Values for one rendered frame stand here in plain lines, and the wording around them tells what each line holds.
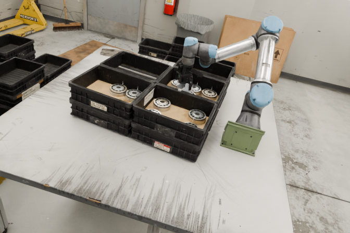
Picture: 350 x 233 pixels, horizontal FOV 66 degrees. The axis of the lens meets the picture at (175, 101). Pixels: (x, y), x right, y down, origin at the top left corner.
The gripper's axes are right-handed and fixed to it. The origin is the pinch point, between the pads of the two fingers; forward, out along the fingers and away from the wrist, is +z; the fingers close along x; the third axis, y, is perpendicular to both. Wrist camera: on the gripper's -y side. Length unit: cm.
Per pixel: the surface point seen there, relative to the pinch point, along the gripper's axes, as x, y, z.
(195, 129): 40.8, 16.0, -1.7
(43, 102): -31, 82, 14
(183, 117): 18.2, 10.4, 5.6
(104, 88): -20, 47, 2
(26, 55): -152, 93, 26
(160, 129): 27.0, 28.4, 5.3
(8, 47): -171, 109, 23
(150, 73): -36.8, 10.5, 1.0
